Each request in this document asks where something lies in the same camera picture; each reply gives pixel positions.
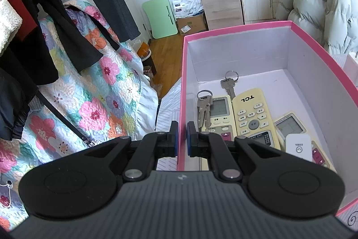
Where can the striped bed sheet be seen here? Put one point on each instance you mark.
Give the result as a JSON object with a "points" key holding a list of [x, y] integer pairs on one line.
{"points": [[167, 127]]}

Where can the brown cardboard box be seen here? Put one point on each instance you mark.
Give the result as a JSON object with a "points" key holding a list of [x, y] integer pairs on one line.
{"points": [[192, 24]]}

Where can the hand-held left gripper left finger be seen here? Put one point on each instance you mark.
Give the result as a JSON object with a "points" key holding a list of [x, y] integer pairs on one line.
{"points": [[175, 139]]}

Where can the green folding table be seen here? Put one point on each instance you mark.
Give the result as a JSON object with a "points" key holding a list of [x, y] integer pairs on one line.
{"points": [[160, 18]]}

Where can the pink cardboard box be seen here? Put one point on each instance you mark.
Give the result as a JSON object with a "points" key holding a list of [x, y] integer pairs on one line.
{"points": [[279, 60]]}

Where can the black hanging clothes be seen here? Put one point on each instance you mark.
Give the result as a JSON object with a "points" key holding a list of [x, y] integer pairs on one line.
{"points": [[19, 74]]}

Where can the bunch of silver keys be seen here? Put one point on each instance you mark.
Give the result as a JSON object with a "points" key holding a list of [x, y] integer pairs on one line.
{"points": [[204, 110]]}

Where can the cream fuzzy sleeve garment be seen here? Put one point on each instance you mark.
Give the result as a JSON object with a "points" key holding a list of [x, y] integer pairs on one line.
{"points": [[7, 23]]}

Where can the tissue pack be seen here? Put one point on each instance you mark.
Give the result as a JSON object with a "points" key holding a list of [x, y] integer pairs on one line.
{"points": [[186, 6]]}

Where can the floral quilt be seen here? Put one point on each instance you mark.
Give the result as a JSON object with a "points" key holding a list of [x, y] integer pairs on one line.
{"points": [[98, 104]]}

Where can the yellowed remote with round button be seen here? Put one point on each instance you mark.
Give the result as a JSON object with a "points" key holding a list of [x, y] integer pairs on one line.
{"points": [[251, 113]]}

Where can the cream remote with red button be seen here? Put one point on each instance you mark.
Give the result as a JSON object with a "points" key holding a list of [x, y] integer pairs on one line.
{"points": [[221, 113]]}

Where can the orange bag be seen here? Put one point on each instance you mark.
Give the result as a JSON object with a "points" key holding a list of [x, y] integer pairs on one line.
{"points": [[143, 50]]}

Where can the cream remote with pink buttons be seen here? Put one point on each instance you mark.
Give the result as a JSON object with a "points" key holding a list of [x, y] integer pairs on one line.
{"points": [[291, 124]]}

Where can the small white remote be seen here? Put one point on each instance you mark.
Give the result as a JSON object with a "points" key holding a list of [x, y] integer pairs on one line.
{"points": [[298, 147]]}

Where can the grey puffer jacket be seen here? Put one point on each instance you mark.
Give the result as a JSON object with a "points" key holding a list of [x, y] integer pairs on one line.
{"points": [[321, 4]]}

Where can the dark waste bin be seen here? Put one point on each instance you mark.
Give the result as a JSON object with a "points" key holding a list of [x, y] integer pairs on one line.
{"points": [[149, 65]]}

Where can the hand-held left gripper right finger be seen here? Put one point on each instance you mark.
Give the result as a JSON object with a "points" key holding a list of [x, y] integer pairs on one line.
{"points": [[190, 141]]}

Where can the black garment with ruffled sleeve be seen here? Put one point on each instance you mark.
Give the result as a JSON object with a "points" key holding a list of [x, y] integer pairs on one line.
{"points": [[72, 40]]}

